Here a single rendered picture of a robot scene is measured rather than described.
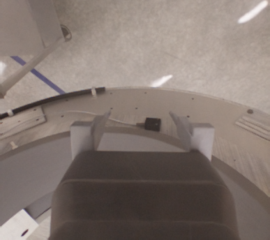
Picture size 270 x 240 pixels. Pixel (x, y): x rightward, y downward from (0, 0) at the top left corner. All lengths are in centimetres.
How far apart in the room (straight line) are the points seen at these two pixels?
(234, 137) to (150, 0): 82
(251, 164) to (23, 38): 103
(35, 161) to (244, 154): 57
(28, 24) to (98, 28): 39
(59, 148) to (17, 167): 12
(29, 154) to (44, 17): 78
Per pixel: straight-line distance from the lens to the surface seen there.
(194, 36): 121
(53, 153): 63
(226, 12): 120
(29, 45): 110
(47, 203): 100
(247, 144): 61
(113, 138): 56
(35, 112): 81
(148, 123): 59
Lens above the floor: 113
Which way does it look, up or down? 51 degrees down
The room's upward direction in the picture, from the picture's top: 168 degrees counter-clockwise
